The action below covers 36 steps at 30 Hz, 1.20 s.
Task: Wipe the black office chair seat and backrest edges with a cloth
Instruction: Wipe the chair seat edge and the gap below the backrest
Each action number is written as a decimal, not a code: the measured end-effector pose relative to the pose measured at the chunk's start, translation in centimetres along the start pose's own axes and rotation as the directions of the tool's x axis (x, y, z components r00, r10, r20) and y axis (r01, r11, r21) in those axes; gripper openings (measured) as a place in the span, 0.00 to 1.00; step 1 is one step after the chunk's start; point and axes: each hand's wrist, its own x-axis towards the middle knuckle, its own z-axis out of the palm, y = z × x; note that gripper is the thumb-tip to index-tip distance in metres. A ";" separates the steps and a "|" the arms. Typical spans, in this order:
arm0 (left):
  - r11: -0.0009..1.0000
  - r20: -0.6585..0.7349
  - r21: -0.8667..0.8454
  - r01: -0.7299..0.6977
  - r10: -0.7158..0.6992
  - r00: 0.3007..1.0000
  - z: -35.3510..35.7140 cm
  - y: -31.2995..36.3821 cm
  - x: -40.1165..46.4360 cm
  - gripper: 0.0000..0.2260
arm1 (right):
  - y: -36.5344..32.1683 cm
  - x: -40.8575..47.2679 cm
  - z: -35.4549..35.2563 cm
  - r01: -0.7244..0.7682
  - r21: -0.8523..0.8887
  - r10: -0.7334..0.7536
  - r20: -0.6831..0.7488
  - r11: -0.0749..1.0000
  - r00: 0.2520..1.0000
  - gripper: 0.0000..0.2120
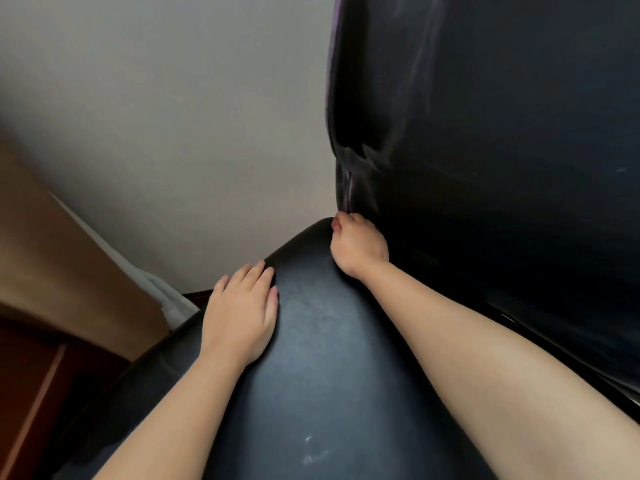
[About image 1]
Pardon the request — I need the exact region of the brown wooden nightstand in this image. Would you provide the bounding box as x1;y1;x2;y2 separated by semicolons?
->
0;317;131;480

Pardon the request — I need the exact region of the person's left hand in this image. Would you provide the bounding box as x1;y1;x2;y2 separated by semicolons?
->
199;260;279;371

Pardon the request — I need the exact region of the person's right hand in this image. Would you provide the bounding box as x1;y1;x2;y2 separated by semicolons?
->
329;212;390;281

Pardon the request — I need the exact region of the dark wooden baseboard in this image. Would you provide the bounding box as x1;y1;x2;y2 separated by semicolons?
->
182;289;215;308

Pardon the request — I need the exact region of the person's left forearm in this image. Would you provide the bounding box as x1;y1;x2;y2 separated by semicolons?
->
92;354;246;480

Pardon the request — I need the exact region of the white sheer curtain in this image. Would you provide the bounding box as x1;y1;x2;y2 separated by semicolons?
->
49;192;201;331

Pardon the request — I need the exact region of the beige curtain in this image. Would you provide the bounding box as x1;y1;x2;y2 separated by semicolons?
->
0;139;171;363

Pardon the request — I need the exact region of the black leather chair backrest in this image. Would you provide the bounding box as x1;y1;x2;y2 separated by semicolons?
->
325;0;640;411

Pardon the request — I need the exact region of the person's right forearm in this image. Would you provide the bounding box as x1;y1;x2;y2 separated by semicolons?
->
362;259;640;480

